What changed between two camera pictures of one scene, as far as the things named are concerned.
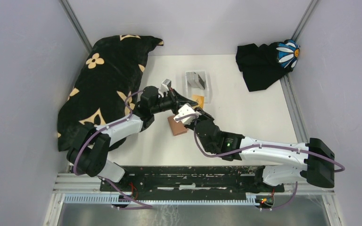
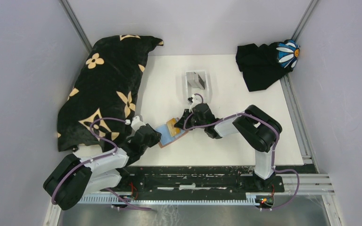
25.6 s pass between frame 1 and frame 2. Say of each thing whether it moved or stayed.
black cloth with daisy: stayed
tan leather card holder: moved
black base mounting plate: stayed
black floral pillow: stayed
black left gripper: moved
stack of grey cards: stayed
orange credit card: moved
